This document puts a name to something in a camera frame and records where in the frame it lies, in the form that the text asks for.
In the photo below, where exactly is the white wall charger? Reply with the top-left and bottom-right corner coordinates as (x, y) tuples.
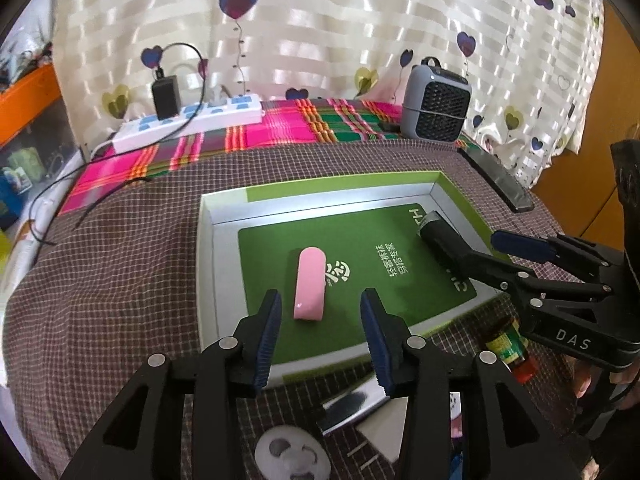
(347, 398), (408, 471)

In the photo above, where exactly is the silver metal lighter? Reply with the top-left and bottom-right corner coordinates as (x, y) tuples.
(317, 375), (388, 437)

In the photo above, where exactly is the brown jar red lid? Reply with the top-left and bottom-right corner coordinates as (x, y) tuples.
(483, 316), (538, 385)

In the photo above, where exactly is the white smiley face gadget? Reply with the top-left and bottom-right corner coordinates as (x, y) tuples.
(254, 425), (332, 480)

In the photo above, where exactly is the black rectangular device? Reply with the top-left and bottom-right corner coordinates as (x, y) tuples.
(419, 210), (473, 280)

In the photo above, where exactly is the pink folding clip front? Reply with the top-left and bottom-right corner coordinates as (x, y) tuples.
(449, 392), (463, 439)

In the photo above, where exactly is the person right hand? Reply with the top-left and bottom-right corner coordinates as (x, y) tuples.
(569, 358), (640, 411)

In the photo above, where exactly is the wooden cabinet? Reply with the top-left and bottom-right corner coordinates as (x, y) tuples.
(534, 3), (639, 250)

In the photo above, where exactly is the black smartphone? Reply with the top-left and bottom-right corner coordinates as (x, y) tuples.
(457, 145), (535, 214)

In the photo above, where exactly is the green white cardboard box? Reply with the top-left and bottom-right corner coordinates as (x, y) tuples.
(196, 171), (498, 386)

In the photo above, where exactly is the grey portable fan heater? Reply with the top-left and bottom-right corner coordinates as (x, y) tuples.
(400, 56), (472, 143)

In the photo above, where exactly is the colourful plaid cloth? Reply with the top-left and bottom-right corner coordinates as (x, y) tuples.
(60, 97), (482, 216)

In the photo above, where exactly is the heart pattern curtain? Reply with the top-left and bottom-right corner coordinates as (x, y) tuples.
(52, 0), (604, 187)

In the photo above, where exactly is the white power strip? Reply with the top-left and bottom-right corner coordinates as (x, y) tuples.
(112, 93), (264, 153)

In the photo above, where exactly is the black power adapter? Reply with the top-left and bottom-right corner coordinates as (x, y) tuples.
(151, 76), (181, 120)

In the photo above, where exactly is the orange lid storage bin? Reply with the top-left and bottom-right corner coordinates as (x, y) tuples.
(1, 64), (82, 233)

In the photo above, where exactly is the black power cable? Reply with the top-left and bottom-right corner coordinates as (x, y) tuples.
(27, 41), (208, 248)

